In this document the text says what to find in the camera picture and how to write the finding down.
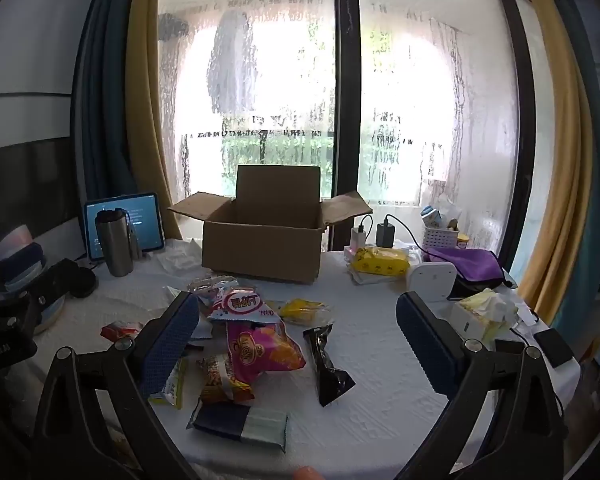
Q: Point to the dark blue green packet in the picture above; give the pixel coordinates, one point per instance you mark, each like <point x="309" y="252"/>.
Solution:
<point x="240" y="422"/>

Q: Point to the yellow curtain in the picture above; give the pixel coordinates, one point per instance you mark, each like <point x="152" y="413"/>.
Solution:
<point x="562" y="160"/>
<point x="142" y="110"/>

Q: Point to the brown snack packet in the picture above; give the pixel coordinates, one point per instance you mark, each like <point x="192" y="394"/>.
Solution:
<point x="220" y="380"/>

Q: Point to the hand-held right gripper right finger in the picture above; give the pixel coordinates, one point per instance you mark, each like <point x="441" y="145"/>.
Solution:
<point x="420" y="340"/>

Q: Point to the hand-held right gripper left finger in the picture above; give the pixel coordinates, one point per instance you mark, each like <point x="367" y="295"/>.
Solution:
<point x="172" y="345"/>

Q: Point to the yellow wet wipes pack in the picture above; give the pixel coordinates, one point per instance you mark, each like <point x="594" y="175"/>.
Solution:
<point x="380" y="261"/>

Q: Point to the black phone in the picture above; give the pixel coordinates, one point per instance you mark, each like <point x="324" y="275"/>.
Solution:
<point x="555" y="347"/>

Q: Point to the steel travel tumbler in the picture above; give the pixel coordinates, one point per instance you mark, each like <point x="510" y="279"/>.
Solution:
<point x="115" y="245"/>

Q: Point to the pink snack packet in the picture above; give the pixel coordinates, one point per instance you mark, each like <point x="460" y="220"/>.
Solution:
<point x="265" y="350"/>

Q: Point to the white plastic basket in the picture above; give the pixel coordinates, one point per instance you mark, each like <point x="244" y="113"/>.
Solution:
<point x="441" y="239"/>

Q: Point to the white folded plastic bag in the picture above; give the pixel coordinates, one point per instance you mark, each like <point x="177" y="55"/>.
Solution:
<point x="177" y="260"/>

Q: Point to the white power adapter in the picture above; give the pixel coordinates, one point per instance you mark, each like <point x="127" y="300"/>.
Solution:
<point x="358" y="239"/>

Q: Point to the black window frame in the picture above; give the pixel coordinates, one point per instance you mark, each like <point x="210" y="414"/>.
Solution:
<point x="345" y="110"/>

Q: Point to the blue curtain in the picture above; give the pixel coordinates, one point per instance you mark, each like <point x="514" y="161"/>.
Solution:
<point x="102" y="85"/>

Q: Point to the black round puck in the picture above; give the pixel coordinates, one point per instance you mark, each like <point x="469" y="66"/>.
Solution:
<point x="86" y="285"/>

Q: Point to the white rounded device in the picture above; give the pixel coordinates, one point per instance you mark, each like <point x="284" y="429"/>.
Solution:
<point x="430" y="280"/>

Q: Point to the cardboard box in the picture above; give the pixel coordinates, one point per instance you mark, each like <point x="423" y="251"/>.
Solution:
<point x="260" y="247"/>

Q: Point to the purple cloth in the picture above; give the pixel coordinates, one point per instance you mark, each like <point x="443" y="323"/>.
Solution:
<point x="465" y="261"/>

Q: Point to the grey charger block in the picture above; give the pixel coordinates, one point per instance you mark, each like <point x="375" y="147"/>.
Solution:
<point x="385" y="236"/>

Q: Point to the tablet with blue case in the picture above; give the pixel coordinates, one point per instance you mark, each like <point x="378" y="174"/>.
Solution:
<point x="147" y="220"/>

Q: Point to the clear plastic snack packet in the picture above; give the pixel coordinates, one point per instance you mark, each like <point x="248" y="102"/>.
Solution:
<point x="207" y="285"/>

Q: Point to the hanging grey garment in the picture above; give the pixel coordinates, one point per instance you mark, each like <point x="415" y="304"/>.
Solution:
<point x="232" y="65"/>

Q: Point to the person's right hand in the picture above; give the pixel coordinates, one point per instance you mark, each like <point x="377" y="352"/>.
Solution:
<point x="307" y="474"/>

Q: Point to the blue white carton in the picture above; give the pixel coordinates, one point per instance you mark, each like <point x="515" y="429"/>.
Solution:
<point x="432" y="216"/>

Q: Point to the red white snack packet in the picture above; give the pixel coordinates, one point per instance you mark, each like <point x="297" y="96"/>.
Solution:
<point x="245" y="305"/>

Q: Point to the small red snack packet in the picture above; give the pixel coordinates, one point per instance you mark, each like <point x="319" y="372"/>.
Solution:
<point x="117" y="331"/>

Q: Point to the yellow green snack packet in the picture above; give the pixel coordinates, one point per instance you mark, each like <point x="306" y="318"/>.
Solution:
<point x="172" y="385"/>

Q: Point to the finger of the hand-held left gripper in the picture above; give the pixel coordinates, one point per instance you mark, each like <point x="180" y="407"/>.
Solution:
<point x="5" y="312"/>
<point x="52" y="282"/>

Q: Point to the white tissue box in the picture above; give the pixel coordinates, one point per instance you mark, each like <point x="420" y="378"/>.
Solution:
<point x="472" y="317"/>

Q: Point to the black snack packet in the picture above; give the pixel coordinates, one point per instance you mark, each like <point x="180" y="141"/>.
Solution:
<point x="330" y="375"/>

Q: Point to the white tablecloth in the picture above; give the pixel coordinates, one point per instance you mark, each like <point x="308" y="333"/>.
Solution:
<point x="380" y="360"/>

